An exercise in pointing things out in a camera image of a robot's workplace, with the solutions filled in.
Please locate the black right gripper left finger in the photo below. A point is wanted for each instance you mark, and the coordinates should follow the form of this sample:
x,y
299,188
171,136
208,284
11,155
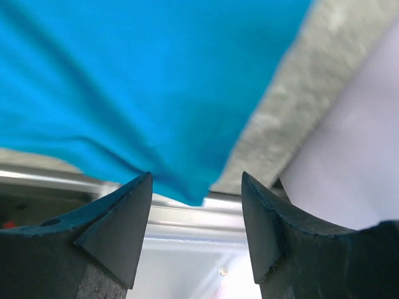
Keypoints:
x,y
91,252

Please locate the aluminium frame rail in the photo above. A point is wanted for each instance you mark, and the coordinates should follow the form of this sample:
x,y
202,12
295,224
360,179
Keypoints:
x,y
34,195

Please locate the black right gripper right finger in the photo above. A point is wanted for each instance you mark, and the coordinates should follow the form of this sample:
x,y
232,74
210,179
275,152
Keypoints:
x,y
297,255

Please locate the blue t shirt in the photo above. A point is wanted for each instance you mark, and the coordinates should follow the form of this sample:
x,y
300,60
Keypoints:
x,y
120,88

